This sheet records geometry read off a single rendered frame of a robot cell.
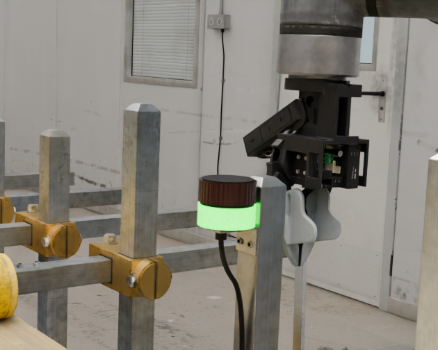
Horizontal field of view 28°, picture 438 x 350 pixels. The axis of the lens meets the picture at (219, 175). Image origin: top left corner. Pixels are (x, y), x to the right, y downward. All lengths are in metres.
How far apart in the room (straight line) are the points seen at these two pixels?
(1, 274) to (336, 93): 0.45
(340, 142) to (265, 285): 0.17
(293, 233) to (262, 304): 0.09
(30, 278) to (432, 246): 0.55
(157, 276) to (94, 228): 0.33
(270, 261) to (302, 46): 0.23
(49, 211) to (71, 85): 5.62
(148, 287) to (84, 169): 5.70
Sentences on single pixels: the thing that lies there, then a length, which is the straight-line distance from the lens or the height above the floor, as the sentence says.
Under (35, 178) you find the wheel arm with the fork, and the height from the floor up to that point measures 0.95.
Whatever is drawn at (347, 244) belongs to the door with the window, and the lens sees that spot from 4.58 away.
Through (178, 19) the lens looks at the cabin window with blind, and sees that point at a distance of 5.78.
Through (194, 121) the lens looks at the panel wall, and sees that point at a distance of 5.55.
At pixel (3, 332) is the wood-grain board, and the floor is 0.90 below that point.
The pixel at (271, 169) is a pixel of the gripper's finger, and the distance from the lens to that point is 0.96.
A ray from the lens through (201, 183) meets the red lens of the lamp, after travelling 0.88.
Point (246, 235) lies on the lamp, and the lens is 0.92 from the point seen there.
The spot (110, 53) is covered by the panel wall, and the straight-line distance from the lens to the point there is 6.43.
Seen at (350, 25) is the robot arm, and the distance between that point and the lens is 0.93.
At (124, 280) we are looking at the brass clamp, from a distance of 1.14.
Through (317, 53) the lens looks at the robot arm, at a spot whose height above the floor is 1.24.
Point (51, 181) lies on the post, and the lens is 1.33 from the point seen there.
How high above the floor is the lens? 1.24
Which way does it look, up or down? 8 degrees down
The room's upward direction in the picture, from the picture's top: 2 degrees clockwise
